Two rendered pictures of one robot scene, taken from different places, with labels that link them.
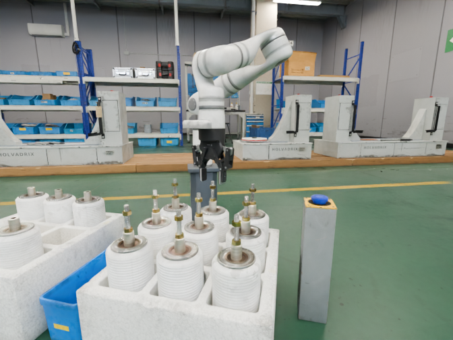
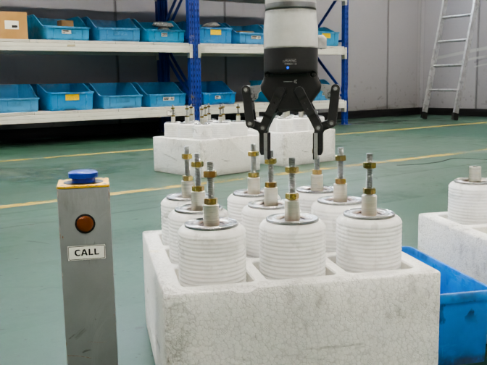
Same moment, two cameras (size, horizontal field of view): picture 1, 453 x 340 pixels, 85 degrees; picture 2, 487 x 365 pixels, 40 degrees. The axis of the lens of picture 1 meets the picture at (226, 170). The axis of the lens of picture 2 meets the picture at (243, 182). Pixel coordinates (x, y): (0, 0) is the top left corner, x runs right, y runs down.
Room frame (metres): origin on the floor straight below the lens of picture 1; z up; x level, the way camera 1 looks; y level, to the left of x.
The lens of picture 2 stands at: (1.51, -0.43, 0.45)
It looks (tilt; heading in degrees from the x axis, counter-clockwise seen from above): 9 degrees down; 154
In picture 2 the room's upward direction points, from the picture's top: 1 degrees counter-clockwise
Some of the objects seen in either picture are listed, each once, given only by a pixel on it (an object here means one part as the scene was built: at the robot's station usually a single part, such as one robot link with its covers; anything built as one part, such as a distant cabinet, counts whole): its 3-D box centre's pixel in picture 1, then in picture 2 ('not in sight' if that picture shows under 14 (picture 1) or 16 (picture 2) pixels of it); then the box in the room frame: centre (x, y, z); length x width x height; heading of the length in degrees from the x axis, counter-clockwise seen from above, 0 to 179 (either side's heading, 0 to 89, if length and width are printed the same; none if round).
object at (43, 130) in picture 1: (54, 128); not in sight; (5.03, 3.44, 0.36); 0.50 x 0.38 x 0.21; 10
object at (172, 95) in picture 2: not in sight; (154, 93); (-4.15, 1.46, 0.36); 0.50 x 0.38 x 0.21; 11
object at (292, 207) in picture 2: (212, 206); (292, 210); (0.70, 0.04, 0.26); 0.02 x 0.02 x 0.03
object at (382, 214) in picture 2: (175, 207); (369, 214); (0.72, 0.16, 0.25); 0.08 x 0.08 x 0.01
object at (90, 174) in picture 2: (319, 200); (82, 177); (0.59, -0.23, 0.32); 0.04 x 0.04 x 0.02
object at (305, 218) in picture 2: (212, 210); (292, 219); (0.70, 0.04, 0.25); 0.08 x 0.08 x 0.01
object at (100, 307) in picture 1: (200, 284); (272, 301); (0.58, 0.07, 0.09); 0.39 x 0.39 x 0.18; 77
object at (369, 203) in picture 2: (175, 203); (369, 206); (0.72, 0.16, 0.26); 0.02 x 0.02 x 0.03
